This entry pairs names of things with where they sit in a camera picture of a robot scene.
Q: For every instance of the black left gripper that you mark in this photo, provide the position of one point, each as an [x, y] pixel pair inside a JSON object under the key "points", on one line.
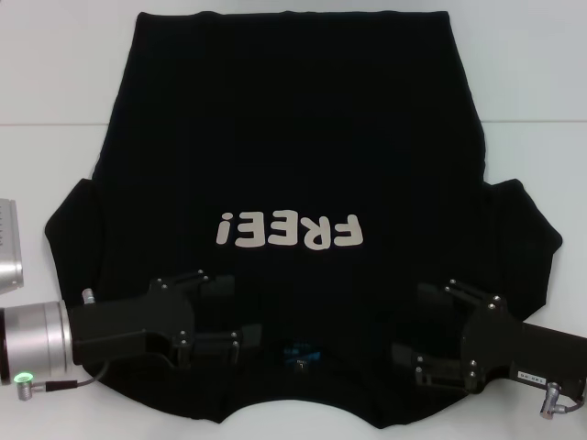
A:
{"points": [[124, 325]]}

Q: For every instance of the black shirt with FREE print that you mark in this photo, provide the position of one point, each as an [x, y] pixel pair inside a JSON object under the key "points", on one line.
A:
{"points": [[293, 137]]}

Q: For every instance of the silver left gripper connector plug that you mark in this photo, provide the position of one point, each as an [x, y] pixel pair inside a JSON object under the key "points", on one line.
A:
{"points": [[87, 296]]}

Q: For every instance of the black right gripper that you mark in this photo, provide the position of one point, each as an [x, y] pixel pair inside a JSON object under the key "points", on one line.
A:
{"points": [[527, 353]]}

